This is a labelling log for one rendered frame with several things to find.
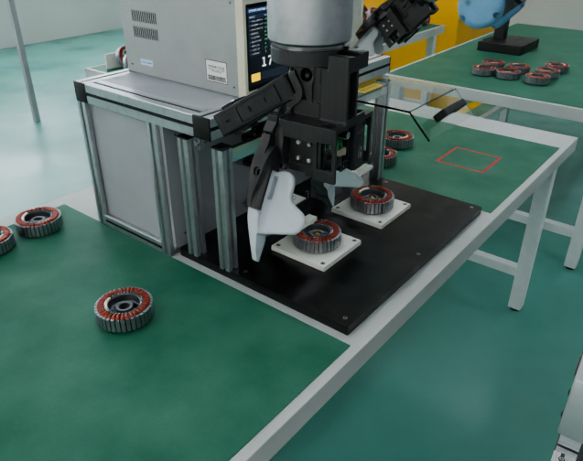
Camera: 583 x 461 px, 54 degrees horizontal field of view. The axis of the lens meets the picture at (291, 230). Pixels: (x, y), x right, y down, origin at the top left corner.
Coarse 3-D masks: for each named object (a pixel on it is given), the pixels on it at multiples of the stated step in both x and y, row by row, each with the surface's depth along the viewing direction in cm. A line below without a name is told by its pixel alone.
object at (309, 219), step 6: (294, 198) 133; (300, 198) 133; (306, 198) 133; (246, 204) 138; (300, 204) 131; (306, 204) 133; (306, 210) 133; (306, 216) 134; (312, 216) 134; (306, 222) 131; (312, 222) 133
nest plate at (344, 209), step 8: (344, 200) 152; (400, 200) 152; (336, 208) 148; (344, 208) 148; (352, 208) 148; (400, 208) 148; (408, 208) 150; (344, 216) 147; (352, 216) 145; (360, 216) 144; (368, 216) 144; (376, 216) 144; (384, 216) 144; (392, 216) 144; (368, 224) 143; (376, 224) 141; (384, 224) 141
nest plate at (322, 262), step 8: (280, 240) 134; (288, 240) 134; (344, 240) 134; (352, 240) 134; (360, 240) 134; (272, 248) 132; (280, 248) 131; (288, 248) 131; (296, 248) 131; (344, 248) 131; (352, 248) 132; (288, 256) 129; (296, 256) 128; (304, 256) 128; (312, 256) 128; (320, 256) 128; (328, 256) 128; (336, 256) 128; (344, 256) 130; (312, 264) 126; (320, 264) 125; (328, 264) 125
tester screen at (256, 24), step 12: (252, 12) 111; (264, 12) 114; (252, 24) 112; (264, 24) 115; (252, 36) 113; (264, 36) 116; (252, 48) 115; (264, 48) 117; (252, 60) 116; (252, 72) 117; (252, 84) 118
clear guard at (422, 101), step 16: (368, 80) 150; (384, 80) 150; (400, 80) 150; (368, 96) 137; (384, 96) 137; (400, 96) 137; (416, 96) 137; (432, 96) 137; (448, 96) 140; (416, 112) 129; (432, 112) 133; (464, 112) 141; (432, 128) 130; (448, 128) 134
